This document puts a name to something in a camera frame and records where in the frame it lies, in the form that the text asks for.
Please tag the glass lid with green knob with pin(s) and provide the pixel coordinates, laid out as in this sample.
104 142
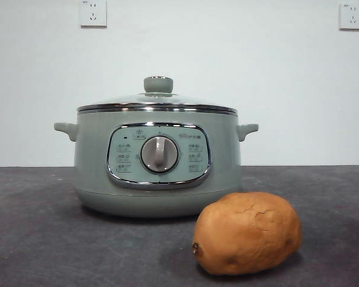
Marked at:
158 85

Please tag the brown potato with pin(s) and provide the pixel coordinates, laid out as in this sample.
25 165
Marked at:
248 233

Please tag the pale green electric cooking pot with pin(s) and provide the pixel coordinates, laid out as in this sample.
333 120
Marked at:
92 179

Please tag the white wall socket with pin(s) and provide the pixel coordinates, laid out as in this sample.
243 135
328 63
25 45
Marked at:
351 16
93 13

